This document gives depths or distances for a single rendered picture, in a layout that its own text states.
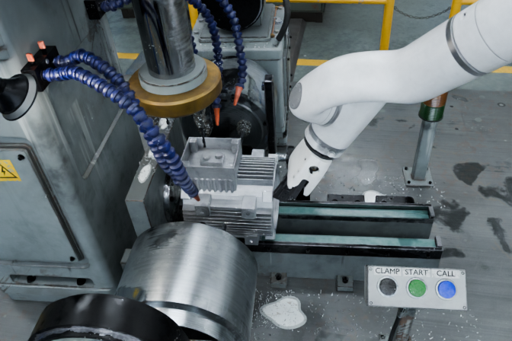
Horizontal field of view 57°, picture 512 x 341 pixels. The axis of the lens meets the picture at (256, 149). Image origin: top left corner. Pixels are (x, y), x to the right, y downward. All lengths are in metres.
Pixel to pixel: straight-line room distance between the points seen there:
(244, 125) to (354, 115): 0.45
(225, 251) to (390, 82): 0.40
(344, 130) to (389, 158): 0.71
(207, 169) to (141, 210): 0.16
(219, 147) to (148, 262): 0.35
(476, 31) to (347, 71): 0.19
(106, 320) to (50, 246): 0.58
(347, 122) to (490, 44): 0.28
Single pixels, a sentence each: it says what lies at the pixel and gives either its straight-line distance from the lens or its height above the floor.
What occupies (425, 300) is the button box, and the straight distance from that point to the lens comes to 0.92.
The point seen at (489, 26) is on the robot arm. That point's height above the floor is 1.54.
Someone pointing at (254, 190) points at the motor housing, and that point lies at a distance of 1.03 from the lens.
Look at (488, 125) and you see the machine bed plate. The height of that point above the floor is 0.80.
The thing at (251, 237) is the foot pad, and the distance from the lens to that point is 1.07.
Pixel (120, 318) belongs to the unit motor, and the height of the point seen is 1.36.
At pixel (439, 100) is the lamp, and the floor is 1.10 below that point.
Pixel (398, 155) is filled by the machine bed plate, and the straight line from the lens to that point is 1.57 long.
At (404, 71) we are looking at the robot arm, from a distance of 0.72.
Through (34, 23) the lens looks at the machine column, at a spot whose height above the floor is 1.49.
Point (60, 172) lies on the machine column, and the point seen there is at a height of 1.24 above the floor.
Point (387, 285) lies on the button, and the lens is 0.90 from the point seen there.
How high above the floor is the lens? 1.81
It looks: 40 degrees down
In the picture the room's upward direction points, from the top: 5 degrees counter-clockwise
